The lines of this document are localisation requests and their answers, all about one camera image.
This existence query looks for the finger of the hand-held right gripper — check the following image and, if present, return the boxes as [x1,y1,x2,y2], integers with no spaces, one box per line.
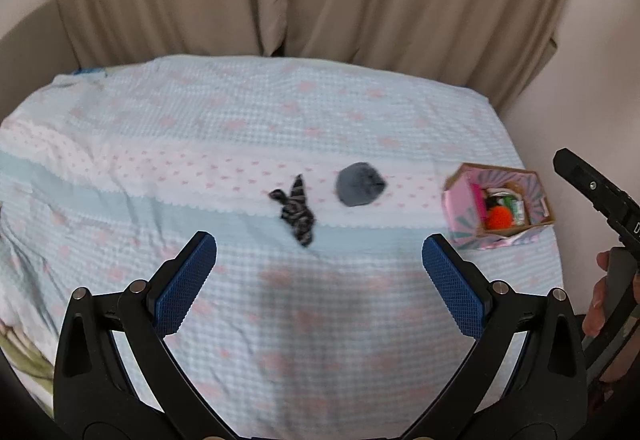
[553,148,627,221]

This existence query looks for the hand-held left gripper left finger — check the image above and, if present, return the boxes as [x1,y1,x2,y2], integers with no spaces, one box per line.
[52,231,237,440]

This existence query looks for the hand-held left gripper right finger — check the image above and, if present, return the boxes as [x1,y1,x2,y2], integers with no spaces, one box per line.
[405,234,588,440]

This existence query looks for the pink cardboard box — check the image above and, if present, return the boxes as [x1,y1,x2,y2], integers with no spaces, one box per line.
[442,162,556,251]

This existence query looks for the green packet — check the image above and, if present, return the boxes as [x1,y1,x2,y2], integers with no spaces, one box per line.
[502,197,527,224]

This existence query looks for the orange fluffy ball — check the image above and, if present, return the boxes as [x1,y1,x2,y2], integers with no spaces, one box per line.
[483,207,516,232]

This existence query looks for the dark striped sock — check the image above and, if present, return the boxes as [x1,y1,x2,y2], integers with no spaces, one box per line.
[268,173,318,249]

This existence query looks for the grey sock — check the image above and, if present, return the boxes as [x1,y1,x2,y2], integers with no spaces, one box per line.
[333,162,389,207]

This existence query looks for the person's right hand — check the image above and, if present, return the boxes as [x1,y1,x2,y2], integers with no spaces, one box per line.
[582,250,640,383]

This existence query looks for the light blue checked bedsheet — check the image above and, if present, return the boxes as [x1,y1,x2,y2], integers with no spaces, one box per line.
[0,54,565,440]

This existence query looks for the green striped cloth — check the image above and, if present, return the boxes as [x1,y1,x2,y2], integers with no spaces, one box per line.
[0,317,57,408]

